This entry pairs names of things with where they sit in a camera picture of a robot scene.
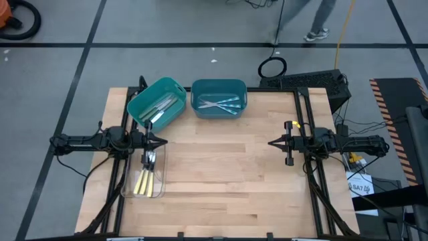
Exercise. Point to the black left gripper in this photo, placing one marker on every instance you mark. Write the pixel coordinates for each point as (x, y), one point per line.
(142, 141)

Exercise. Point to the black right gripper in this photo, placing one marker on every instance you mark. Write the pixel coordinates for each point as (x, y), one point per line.
(301, 143)

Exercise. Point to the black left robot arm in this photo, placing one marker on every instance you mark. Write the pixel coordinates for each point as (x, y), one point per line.
(83, 142)

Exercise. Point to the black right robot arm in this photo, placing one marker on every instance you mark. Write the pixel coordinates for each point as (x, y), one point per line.
(361, 144)

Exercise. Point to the yellow tape tag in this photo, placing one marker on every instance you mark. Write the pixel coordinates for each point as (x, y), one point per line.
(296, 124)

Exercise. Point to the clear plastic bin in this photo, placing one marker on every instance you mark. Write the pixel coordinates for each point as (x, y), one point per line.
(160, 180)

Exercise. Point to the teal green plastic bin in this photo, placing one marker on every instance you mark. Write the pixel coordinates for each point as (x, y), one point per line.
(147, 98)

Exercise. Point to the black computer case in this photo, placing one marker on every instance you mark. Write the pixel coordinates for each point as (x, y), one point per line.
(307, 80)

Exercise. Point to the yellow power plug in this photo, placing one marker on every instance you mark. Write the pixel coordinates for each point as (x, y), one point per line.
(354, 157)

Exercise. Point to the dark blue plastic bin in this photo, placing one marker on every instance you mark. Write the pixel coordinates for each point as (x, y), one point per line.
(217, 87)

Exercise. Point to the white paper sign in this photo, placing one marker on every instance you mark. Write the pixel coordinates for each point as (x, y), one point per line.
(354, 179)

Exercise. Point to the black metal stand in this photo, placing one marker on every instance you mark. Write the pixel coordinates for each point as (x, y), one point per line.
(384, 201)

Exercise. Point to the black hazard-striped platform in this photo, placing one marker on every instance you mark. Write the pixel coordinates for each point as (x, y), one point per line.
(394, 97)

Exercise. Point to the person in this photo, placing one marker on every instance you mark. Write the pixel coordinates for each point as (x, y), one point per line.
(322, 13)

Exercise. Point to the orange vacuum cleaner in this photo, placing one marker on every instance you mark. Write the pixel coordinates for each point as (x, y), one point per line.
(4, 13)

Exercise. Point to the black aluminium table frame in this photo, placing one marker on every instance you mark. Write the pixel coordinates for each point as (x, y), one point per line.
(117, 214)

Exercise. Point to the grey metal post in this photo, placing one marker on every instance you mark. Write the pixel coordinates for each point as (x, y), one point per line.
(418, 140)

